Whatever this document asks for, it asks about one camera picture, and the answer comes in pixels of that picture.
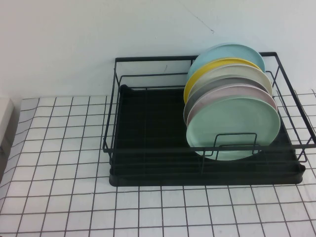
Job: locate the green plate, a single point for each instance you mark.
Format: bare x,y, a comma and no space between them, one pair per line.
234,118

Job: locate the yellow plate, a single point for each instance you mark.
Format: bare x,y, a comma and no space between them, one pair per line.
209,66

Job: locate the grey plate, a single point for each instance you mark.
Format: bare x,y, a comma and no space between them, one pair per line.
229,81

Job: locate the pink plate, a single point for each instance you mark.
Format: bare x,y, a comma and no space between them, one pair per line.
237,91

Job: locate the cream plate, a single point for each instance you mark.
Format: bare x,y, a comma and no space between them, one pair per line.
237,71

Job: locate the light blue plate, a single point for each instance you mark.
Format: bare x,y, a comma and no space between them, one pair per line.
227,51

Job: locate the black plastic drip tray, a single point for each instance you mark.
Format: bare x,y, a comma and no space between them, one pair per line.
153,118

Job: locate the white black-grid tablecloth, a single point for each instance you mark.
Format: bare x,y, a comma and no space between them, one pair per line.
61,148

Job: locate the white block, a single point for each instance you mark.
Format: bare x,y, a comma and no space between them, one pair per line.
5,111

